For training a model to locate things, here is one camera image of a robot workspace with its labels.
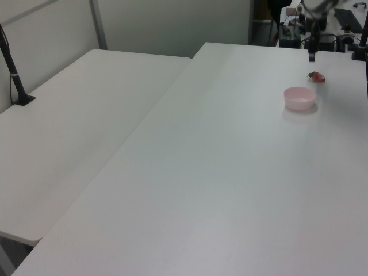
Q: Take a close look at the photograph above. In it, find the grey partition frame post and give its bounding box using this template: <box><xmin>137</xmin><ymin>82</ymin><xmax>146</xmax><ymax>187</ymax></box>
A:
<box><xmin>89</xmin><ymin>0</ymin><xmax>108</xmax><ymax>51</ymax></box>

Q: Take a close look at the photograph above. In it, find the black camera pole with clamp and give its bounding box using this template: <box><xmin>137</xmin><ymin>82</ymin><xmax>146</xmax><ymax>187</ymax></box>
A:
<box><xmin>0</xmin><ymin>24</ymin><xmax>36</xmax><ymax>106</ymax></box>

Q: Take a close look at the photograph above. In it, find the short black pole with clamp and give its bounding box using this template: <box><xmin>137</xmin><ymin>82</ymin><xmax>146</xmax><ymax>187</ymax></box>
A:
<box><xmin>350</xmin><ymin>17</ymin><xmax>368</xmax><ymax>61</ymax></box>

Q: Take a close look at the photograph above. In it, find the black Franka gripper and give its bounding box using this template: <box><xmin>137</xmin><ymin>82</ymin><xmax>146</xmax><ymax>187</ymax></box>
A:
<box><xmin>305</xmin><ymin>11</ymin><xmax>328</xmax><ymax>63</ymax></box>

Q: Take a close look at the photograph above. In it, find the black equipment box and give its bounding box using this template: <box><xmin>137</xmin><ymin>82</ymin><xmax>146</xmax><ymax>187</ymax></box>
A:
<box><xmin>278</xmin><ymin>24</ymin><xmax>302</xmax><ymax>48</ymax></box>

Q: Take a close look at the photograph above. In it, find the pink plastic bowl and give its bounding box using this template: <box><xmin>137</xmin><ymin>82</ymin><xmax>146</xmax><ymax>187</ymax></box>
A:
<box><xmin>283</xmin><ymin>86</ymin><xmax>317</xmax><ymax>112</ymax></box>

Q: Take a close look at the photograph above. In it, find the white side table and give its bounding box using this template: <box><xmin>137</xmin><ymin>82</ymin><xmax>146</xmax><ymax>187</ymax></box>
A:
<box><xmin>0</xmin><ymin>49</ymin><xmax>193</xmax><ymax>246</ymax></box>

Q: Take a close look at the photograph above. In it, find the red strawberry with green leaves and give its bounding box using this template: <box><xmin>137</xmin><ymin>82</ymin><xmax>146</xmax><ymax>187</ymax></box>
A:
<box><xmin>307</xmin><ymin>71</ymin><xmax>327</xmax><ymax>83</ymax></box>

